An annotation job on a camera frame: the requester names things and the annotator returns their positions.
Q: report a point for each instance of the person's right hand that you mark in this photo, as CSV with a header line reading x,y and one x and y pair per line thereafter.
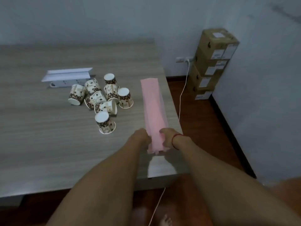
x,y
169,138

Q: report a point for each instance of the person's left hand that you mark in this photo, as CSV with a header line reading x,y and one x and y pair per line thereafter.
x,y
140,138

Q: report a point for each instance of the person's right fingers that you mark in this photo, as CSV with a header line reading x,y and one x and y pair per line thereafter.
x,y
162,138

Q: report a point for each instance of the person's left fingers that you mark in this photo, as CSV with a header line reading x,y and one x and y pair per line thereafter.
x,y
148,139

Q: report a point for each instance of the pink crepe paper roll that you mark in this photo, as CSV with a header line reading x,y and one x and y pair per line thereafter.
x,y
152,105

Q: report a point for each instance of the person's right forearm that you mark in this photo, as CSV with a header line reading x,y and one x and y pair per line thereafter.
x,y
225,185

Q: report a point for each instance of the person's left forearm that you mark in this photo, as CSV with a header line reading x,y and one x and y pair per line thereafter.
x,y
105,183

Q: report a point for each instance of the cardboard box with white labels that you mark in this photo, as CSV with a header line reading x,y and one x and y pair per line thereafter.
x,y
202,78
216,44
207,62
199,92

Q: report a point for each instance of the pile of coffee-print paper cups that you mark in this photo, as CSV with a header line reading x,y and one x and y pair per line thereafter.
x,y
103,98

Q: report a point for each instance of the person's foot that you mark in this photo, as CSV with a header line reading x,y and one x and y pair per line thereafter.
x,y
165,221

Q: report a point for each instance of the white plug adapter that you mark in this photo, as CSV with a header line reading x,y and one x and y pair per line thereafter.
x,y
189,59

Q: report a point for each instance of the white power strip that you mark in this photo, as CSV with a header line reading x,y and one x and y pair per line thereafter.
x,y
68,82

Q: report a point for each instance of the white folded cardboard sheet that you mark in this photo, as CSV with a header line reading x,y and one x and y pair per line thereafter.
x,y
67,72

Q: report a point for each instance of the white wall socket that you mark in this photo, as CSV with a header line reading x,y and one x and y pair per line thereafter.
x,y
180,60

